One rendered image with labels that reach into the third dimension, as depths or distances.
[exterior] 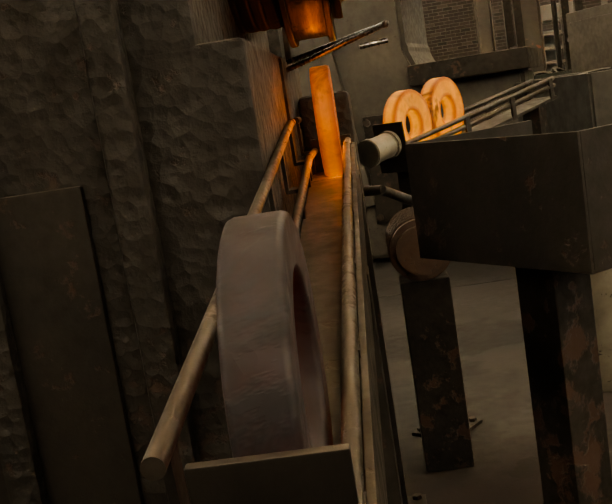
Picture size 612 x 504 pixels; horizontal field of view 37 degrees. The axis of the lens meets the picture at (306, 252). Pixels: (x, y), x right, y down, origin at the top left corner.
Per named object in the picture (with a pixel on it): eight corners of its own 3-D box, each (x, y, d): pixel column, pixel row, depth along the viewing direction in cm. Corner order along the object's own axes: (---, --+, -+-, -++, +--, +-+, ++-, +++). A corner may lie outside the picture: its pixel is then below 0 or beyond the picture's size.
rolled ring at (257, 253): (294, 177, 56) (241, 185, 56) (271, 265, 38) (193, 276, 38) (339, 448, 61) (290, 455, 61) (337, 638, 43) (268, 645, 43)
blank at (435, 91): (412, 85, 208) (425, 83, 206) (445, 73, 219) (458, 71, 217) (425, 151, 211) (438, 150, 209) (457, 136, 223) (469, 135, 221)
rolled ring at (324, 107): (329, 66, 162) (311, 69, 163) (327, 62, 144) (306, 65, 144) (344, 169, 165) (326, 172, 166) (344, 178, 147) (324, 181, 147)
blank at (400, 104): (375, 98, 196) (389, 96, 194) (412, 85, 208) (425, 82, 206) (390, 168, 200) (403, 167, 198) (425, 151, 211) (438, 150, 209)
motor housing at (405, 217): (420, 480, 188) (383, 223, 179) (414, 440, 209) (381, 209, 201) (484, 472, 187) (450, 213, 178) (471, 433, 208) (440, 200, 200)
